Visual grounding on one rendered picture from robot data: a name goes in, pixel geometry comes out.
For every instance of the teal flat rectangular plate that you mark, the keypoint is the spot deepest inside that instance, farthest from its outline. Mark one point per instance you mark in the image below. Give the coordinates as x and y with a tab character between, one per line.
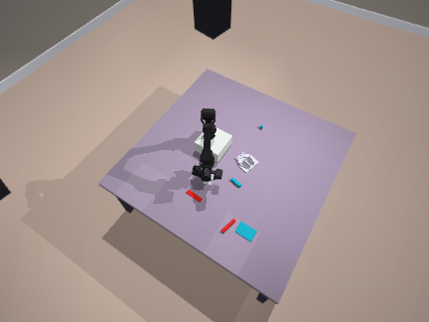
245	231

